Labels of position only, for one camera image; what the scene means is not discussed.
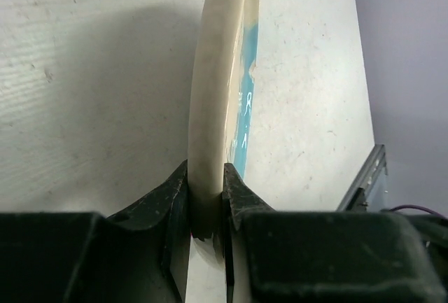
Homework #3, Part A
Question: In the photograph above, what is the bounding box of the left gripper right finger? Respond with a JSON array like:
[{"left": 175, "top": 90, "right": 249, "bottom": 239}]
[{"left": 222, "top": 164, "right": 447, "bottom": 302}]

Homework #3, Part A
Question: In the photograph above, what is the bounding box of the blue and cream ceramic plate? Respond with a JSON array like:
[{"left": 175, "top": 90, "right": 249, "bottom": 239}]
[{"left": 188, "top": 0, "right": 260, "bottom": 262}]

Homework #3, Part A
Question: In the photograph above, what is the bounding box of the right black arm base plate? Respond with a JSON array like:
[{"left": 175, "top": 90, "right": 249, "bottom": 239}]
[{"left": 349, "top": 188, "right": 368, "bottom": 212}]

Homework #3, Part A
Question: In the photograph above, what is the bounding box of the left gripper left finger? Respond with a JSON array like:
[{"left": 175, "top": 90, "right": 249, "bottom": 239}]
[{"left": 1, "top": 163, "right": 190, "bottom": 302}]

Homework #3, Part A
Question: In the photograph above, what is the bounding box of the aluminium frame rail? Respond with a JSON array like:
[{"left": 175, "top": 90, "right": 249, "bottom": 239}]
[{"left": 337, "top": 144, "right": 388, "bottom": 212}]

